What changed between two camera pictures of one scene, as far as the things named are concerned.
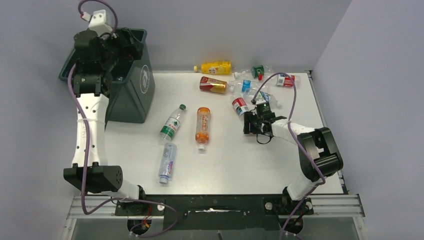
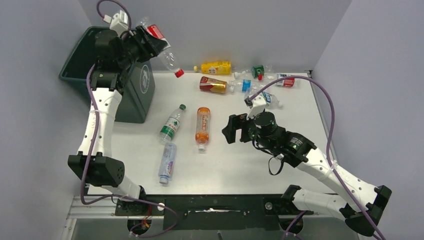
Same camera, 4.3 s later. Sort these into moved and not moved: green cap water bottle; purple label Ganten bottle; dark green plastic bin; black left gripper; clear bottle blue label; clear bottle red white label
Moved: black left gripper; clear bottle red white label
Not moved: dark green plastic bin; clear bottle blue label; purple label Ganten bottle; green cap water bottle
